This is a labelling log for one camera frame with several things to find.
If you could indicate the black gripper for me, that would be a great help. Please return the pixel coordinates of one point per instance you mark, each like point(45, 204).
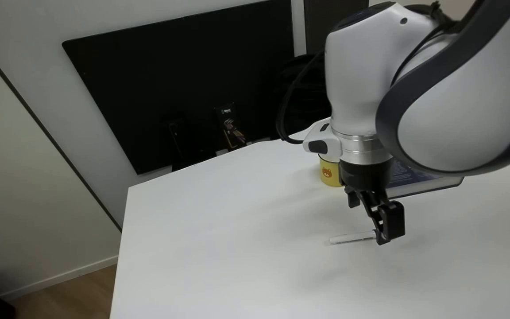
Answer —
point(365, 176)

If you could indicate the white marker with blue cap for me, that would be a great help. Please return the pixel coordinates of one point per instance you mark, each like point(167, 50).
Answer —
point(353, 240)

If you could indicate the yellow enamel mug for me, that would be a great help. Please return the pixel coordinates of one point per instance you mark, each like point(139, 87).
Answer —
point(328, 174)

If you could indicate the thick dark blue book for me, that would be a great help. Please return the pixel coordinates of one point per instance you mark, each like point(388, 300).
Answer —
point(411, 180)

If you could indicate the large black panel board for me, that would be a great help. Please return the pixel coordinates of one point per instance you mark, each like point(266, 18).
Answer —
point(149, 77)

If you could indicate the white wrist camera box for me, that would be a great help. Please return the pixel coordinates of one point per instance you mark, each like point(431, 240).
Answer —
point(318, 146)

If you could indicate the small black camera stand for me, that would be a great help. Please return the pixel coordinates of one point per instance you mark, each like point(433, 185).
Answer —
point(231, 130)

